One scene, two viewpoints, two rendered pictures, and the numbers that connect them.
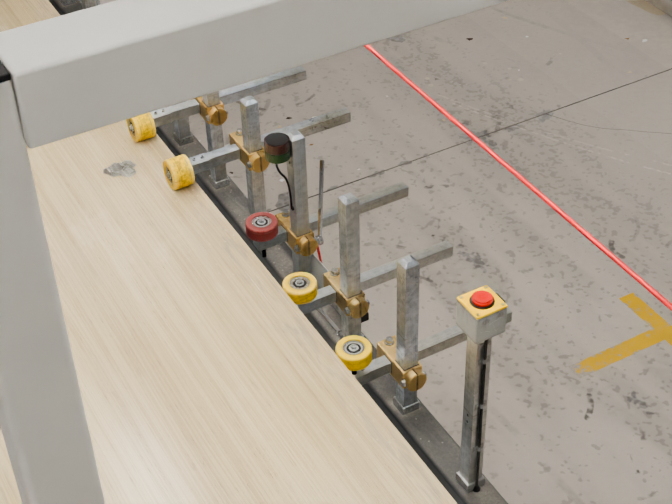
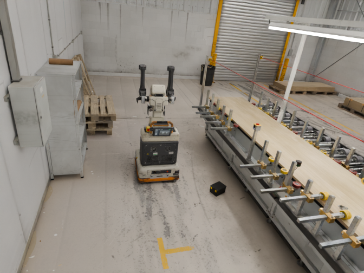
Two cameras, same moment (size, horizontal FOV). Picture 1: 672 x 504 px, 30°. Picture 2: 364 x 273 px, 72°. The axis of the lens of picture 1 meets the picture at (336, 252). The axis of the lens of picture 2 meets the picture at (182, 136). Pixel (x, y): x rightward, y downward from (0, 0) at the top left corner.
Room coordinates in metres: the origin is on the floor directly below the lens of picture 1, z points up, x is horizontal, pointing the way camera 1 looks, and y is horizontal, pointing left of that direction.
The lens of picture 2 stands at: (4.79, -0.65, 2.37)
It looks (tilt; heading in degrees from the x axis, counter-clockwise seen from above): 26 degrees down; 191
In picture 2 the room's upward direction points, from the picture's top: 7 degrees clockwise
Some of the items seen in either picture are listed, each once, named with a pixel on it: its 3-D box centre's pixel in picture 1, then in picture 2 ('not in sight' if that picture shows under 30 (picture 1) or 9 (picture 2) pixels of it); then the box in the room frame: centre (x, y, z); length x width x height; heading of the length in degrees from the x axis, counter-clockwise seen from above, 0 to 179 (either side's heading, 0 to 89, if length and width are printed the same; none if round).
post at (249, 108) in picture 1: (254, 176); (303, 200); (2.64, 0.20, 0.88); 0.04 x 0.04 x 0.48; 28
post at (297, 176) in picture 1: (299, 214); (287, 180); (2.42, 0.09, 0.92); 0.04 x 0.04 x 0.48; 28
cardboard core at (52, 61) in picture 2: not in sight; (60, 62); (1.69, -3.04, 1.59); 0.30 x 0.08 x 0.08; 118
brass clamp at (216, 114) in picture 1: (208, 106); (326, 215); (2.88, 0.33, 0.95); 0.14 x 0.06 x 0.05; 28
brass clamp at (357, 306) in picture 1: (346, 293); (273, 174); (2.22, -0.02, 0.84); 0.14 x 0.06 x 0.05; 28
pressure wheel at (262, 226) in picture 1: (262, 238); (295, 187); (2.42, 0.18, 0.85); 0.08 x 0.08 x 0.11
